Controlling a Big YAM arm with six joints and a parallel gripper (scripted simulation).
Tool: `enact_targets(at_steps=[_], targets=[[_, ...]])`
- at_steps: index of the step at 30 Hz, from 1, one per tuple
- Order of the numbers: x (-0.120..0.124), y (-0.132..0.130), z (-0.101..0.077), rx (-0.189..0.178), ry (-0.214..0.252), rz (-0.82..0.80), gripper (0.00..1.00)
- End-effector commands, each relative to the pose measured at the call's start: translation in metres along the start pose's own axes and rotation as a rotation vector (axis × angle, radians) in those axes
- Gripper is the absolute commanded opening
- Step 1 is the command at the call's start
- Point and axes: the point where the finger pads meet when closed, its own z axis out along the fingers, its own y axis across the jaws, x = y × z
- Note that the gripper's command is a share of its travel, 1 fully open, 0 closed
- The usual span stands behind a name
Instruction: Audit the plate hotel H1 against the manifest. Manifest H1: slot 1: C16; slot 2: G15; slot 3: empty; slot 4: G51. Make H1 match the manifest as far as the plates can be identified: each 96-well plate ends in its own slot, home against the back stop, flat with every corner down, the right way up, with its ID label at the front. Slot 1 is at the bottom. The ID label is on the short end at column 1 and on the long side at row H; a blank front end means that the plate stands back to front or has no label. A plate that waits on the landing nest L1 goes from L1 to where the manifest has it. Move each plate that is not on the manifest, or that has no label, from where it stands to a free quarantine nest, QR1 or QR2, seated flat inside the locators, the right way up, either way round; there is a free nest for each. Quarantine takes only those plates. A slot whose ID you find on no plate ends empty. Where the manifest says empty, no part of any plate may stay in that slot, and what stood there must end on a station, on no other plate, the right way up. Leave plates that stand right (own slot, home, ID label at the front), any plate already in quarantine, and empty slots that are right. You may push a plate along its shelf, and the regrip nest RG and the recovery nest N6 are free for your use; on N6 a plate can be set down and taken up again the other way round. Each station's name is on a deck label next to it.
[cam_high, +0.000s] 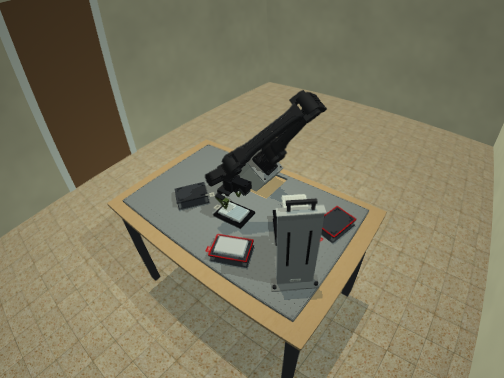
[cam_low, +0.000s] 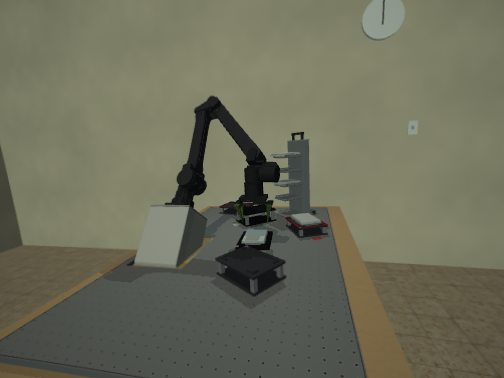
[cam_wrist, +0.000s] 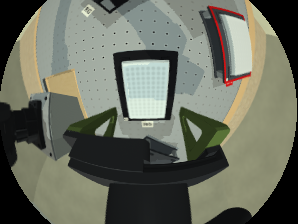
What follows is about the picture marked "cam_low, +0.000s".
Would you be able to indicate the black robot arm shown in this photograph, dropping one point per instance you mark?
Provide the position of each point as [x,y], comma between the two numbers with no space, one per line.
[191,178]

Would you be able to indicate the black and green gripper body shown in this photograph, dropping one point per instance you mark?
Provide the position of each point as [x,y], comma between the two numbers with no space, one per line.
[253,194]

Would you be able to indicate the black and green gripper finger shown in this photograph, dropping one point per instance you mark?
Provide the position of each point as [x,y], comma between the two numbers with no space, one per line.
[268,207]
[239,209]

